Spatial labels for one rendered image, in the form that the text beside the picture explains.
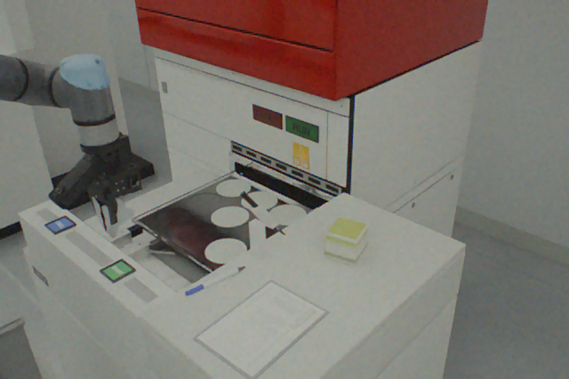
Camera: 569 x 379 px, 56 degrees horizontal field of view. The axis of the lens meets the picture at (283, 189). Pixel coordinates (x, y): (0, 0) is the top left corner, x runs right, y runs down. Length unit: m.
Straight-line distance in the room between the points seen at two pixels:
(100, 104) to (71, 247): 0.43
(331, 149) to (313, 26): 0.32
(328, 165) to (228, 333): 0.59
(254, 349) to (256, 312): 0.09
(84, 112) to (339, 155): 0.65
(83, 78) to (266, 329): 0.54
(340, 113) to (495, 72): 1.53
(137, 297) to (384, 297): 0.49
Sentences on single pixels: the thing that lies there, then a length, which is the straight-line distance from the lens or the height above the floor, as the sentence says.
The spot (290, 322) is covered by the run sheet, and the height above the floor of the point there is 0.97.
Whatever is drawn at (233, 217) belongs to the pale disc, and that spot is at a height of 0.90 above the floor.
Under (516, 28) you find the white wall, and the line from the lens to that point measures 2.69.
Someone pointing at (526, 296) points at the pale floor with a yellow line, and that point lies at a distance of 2.73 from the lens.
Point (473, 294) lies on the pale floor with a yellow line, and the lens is 2.66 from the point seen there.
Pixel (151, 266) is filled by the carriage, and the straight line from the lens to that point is 1.33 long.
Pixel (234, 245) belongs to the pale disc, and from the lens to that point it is 1.32.
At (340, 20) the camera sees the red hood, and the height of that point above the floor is 1.41.
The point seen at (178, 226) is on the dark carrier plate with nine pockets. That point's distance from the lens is 1.42.
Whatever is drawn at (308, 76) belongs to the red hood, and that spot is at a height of 1.27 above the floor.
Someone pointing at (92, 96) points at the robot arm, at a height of 1.36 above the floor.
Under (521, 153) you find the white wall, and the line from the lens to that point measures 2.83.
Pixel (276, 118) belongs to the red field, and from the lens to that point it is 1.48.
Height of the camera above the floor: 1.67
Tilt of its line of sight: 30 degrees down
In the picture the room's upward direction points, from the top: 1 degrees counter-clockwise
